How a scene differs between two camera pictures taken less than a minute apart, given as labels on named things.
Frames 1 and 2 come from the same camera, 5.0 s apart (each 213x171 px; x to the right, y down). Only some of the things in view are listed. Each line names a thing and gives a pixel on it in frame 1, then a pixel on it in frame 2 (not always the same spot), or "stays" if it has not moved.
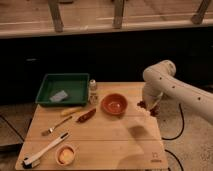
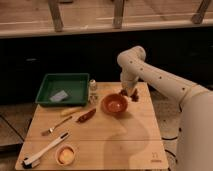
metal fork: x=50 y=130 stays
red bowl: x=114 y=104 stays
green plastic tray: x=64 y=90 stays
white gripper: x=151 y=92 -> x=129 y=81
